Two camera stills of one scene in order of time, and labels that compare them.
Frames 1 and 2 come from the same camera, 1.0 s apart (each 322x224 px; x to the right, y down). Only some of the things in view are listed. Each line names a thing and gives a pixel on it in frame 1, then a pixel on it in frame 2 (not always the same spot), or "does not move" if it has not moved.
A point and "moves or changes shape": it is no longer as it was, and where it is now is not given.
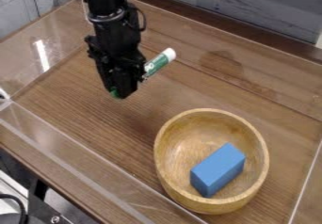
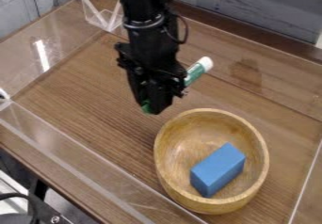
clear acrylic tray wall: x=23 y=128 does not move
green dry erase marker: x=150 y=66 moves or changes shape
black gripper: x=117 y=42 → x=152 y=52
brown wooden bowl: x=190 y=139 does not move
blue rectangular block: x=216 y=172 does not move
